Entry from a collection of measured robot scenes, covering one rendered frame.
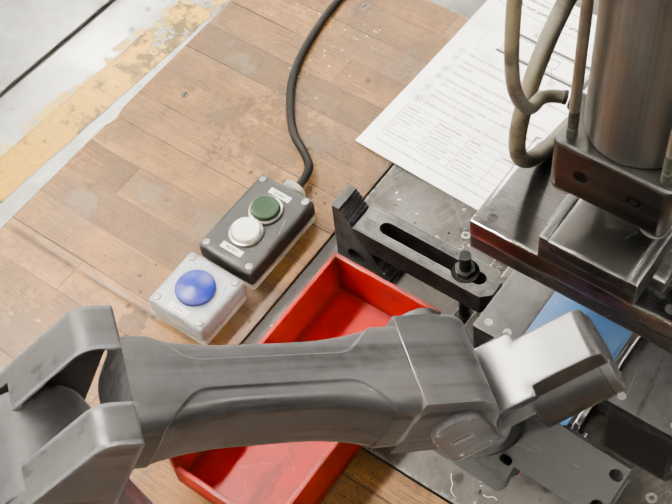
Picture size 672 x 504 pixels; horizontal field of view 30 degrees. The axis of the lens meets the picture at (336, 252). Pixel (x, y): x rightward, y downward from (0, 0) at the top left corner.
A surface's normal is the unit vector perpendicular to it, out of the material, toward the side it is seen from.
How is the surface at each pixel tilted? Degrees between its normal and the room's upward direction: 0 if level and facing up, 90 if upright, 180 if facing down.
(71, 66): 0
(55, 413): 39
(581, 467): 29
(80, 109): 0
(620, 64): 90
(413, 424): 90
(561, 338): 22
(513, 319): 0
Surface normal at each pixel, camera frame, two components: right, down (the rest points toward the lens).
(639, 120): -0.34, 0.80
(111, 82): -0.08, -0.55
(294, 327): 0.81, 0.45
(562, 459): -0.30, -0.11
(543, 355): -0.43, -0.41
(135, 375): 0.36, -0.62
